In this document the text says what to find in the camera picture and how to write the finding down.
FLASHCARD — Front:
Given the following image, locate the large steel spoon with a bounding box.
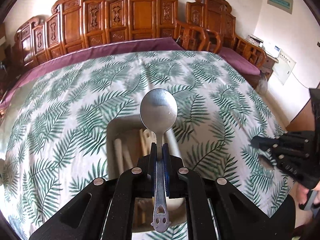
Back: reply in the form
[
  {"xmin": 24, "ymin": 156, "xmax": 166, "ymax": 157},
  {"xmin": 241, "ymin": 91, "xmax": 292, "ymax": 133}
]
[{"xmin": 140, "ymin": 88, "xmax": 177, "ymax": 233}]

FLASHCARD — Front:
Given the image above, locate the white plastic fork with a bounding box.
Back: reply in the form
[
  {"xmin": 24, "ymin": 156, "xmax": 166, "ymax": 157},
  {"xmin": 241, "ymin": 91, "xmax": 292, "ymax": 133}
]
[{"xmin": 139, "ymin": 129, "xmax": 156, "ymax": 156}]

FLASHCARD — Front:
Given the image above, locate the person's right hand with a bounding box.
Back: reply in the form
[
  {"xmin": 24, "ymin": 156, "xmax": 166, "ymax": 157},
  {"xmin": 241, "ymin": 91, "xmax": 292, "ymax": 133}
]
[{"xmin": 296, "ymin": 183, "xmax": 320, "ymax": 205}]

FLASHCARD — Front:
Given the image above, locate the grey utensil tray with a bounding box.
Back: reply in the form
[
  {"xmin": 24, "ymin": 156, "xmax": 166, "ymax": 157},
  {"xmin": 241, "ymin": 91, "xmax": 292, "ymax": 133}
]
[{"xmin": 106, "ymin": 115, "xmax": 187, "ymax": 232}]

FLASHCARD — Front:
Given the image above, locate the wooden side table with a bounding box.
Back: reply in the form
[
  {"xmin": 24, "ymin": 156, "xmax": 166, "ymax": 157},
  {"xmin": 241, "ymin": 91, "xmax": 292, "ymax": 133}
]
[{"xmin": 260, "ymin": 54, "xmax": 279, "ymax": 80}]

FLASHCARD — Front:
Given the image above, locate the palm leaf print tablecloth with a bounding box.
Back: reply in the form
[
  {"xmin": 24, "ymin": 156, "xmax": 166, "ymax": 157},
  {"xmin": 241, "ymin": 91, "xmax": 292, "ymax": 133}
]
[{"xmin": 1, "ymin": 51, "xmax": 293, "ymax": 239}]

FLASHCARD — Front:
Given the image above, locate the white box on table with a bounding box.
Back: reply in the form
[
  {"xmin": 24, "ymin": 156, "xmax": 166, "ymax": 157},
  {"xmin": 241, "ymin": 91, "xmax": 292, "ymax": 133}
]
[{"xmin": 263, "ymin": 43, "xmax": 281, "ymax": 59}]

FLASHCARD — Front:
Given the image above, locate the carved wooden bench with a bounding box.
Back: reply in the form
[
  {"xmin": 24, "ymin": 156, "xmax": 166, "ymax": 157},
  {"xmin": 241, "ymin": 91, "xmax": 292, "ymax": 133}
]
[{"xmin": 11, "ymin": 0, "xmax": 266, "ymax": 69}]

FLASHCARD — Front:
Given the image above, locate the white wall panel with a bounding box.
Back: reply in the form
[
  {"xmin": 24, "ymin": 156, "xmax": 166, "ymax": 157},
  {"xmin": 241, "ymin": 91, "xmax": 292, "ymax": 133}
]
[{"xmin": 273, "ymin": 50, "xmax": 296, "ymax": 84}]

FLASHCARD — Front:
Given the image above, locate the green wall sign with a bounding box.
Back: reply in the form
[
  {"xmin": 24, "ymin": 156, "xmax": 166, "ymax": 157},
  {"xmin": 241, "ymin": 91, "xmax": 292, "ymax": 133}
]
[{"xmin": 267, "ymin": 0, "xmax": 293, "ymax": 14}]

